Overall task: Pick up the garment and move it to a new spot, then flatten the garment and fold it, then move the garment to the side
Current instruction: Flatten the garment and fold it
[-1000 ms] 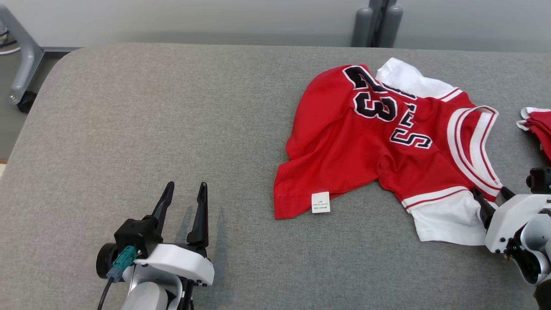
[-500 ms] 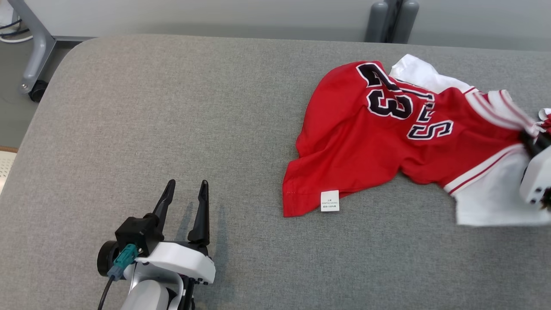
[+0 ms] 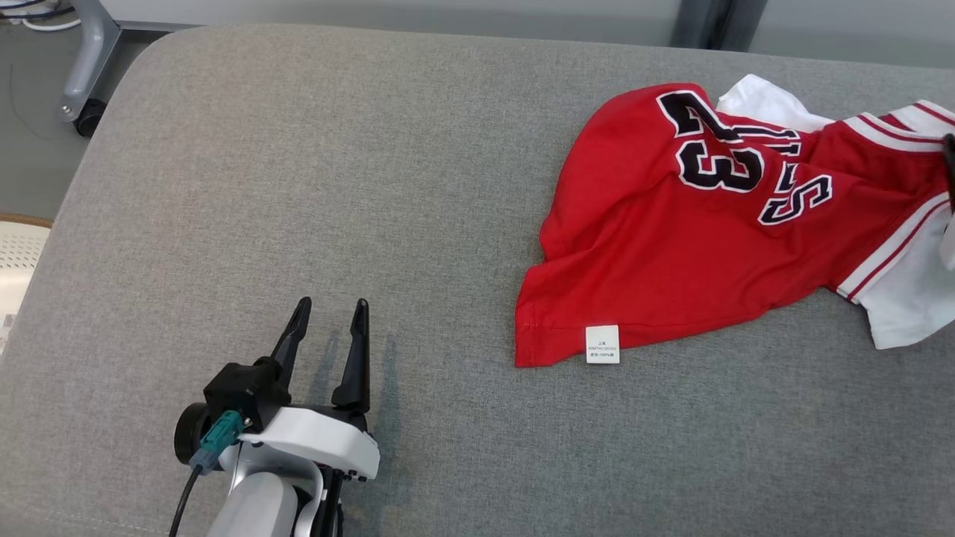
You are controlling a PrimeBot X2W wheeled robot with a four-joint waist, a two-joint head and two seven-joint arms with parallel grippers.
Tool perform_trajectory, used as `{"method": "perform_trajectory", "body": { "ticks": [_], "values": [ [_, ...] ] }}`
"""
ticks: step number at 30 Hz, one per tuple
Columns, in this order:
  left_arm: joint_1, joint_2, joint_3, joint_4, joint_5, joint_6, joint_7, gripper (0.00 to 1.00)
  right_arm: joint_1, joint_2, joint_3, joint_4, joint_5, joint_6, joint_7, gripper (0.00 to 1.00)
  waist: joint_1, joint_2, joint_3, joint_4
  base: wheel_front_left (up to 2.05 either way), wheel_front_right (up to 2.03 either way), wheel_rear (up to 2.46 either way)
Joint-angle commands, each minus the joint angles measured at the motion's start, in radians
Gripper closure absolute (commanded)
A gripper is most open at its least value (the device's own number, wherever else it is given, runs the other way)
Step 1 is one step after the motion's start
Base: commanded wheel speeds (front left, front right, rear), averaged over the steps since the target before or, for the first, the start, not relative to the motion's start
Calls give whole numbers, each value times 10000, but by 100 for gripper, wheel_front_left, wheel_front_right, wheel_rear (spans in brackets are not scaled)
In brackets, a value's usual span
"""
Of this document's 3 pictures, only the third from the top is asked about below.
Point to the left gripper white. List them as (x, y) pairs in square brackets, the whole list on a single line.
[(321, 440)]

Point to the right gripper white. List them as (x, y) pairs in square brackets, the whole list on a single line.
[(949, 246)]

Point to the red basketball jersey white sleeves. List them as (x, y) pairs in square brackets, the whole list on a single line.
[(634, 246)]

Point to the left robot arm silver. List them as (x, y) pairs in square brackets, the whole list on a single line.
[(257, 507)]

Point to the white perforated laundry basket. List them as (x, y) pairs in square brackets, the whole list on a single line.
[(19, 261)]

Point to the black caster wheel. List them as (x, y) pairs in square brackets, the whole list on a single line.
[(89, 119)]

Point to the grey metal stand leg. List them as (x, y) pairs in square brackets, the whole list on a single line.
[(89, 52)]

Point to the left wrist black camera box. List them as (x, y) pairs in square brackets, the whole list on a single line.
[(239, 388)]

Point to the grey metal frame post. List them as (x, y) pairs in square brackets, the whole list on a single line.
[(720, 22)]

